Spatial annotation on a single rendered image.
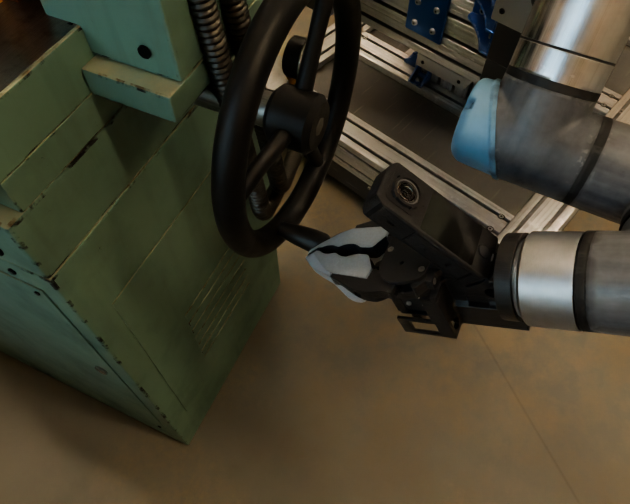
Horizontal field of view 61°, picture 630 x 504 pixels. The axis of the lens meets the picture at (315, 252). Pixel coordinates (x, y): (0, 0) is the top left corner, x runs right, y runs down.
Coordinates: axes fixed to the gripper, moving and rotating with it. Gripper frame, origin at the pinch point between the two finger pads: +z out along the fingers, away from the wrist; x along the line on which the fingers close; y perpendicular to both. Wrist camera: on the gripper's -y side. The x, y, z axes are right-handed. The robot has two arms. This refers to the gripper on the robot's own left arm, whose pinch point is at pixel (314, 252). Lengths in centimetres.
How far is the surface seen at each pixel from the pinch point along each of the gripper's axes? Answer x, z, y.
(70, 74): -0.2, 13.5, -23.8
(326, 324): 25, 44, 59
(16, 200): -10.8, 16.2, -19.0
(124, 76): 1.7, 9.8, -21.5
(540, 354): 39, 2, 84
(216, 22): 7.2, 2.0, -21.4
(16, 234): -12.7, 17.6, -16.6
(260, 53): 2.1, -5.5, -20.2
